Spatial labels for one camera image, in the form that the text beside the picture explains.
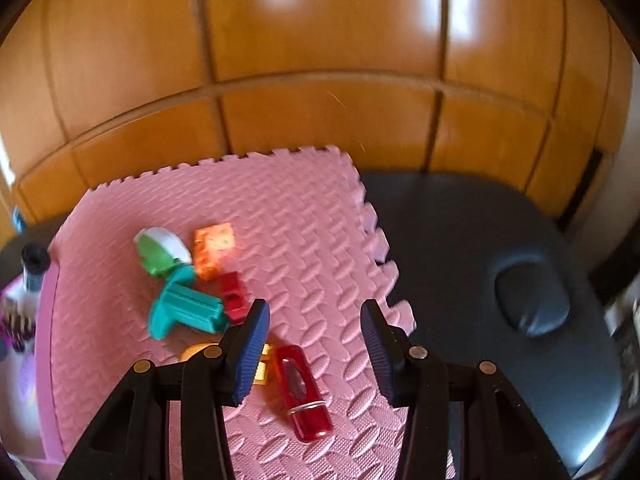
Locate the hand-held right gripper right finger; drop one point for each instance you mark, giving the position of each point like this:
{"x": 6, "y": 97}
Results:
{"x": 380, "y": 355}

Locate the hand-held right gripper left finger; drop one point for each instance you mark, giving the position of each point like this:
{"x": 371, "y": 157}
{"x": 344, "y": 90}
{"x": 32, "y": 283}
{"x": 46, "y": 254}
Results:
{"x": 250, "y": 355}

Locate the red toy block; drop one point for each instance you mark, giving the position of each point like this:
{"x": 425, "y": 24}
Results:
{"x": 234, "y": 295}

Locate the teal plastic toy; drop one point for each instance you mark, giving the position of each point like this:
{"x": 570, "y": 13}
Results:
{"x": 185, "y": 305}

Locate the yellow toy piece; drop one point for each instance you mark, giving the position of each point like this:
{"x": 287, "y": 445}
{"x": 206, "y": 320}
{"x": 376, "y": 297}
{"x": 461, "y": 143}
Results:
{"x": 264, "y": 365}

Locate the orange toy block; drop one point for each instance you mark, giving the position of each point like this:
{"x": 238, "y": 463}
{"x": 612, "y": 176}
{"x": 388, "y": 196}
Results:
{"x": 212, "y": 250}

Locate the green and white round toy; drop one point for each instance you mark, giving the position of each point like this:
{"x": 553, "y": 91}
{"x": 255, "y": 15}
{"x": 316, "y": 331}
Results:
{"x": 157, "y": 255}

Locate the pink foam puzzle mat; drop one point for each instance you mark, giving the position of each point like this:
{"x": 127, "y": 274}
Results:
{"x": 300, "y": 220}

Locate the black oval table plug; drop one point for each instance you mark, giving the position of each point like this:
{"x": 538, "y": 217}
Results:
{"x": 532, "y": 300}

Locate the purple hairbrush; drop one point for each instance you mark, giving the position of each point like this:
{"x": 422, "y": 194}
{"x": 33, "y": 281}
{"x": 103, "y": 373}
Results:
{"x": 17, "y": 325}

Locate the small bottle with black cap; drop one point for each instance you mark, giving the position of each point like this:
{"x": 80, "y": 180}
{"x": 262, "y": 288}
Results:
{"x": 35, "y": 257}

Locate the blue foam piece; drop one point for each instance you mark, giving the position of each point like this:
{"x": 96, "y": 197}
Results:
{"x": 18, "y": 220}

